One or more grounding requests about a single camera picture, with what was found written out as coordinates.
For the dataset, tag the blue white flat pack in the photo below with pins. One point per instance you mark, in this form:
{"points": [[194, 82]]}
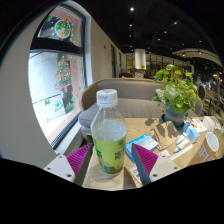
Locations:
{"points": [[143, 141]]}

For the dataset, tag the tan ceramic mug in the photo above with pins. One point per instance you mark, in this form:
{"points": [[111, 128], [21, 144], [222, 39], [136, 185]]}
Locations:
{"points": [[208, 150]]}

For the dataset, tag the window with festive stickers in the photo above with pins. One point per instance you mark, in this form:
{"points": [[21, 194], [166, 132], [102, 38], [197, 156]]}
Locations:
{"points": [[56, 80]]}

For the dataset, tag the grey curved sofa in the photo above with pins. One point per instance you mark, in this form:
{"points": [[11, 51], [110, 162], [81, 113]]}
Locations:
{"points": [[133, 90]]}

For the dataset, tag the clear green-label drink bottle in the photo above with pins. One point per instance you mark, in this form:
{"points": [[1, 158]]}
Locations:
{"points": [[108, 146]]}

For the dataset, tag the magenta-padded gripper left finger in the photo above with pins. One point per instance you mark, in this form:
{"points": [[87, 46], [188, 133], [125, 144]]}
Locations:
{"points": [[78, 159]]}

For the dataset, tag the small blue white carton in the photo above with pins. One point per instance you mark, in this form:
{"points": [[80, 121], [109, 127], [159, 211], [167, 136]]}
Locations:
{"points": [[194, 135]]}

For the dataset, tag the group of ceiling lights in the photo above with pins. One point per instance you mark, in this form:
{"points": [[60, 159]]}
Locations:
{"points": [[132, 9]]}

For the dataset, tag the white box with orange print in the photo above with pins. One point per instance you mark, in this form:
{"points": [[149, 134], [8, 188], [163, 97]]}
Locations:
{"points": [[209, 123]]}

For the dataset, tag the green potted plant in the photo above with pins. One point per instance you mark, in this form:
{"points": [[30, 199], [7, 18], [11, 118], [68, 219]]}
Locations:
{"points": [[176, 93]]}

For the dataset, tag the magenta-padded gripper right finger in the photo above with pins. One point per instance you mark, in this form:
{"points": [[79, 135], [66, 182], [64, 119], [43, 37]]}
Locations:
{"points": [[146, 159]]}

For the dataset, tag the group of dining chairs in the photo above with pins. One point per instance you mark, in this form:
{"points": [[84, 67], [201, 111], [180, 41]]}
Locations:
{"points": [[213, 96]]}

